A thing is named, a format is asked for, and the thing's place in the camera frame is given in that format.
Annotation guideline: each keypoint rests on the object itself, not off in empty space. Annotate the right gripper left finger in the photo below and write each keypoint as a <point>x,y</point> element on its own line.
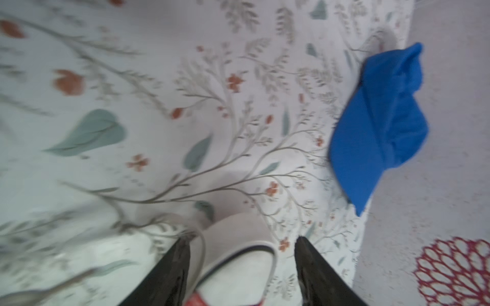
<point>165,285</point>

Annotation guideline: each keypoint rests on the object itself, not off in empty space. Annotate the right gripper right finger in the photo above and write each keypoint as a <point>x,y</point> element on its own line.
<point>320,284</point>

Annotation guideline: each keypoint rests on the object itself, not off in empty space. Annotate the red sneaker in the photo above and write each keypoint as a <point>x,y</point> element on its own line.
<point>232,262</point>

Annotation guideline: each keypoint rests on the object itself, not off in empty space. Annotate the blue cap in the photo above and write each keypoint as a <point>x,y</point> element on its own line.
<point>382,126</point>

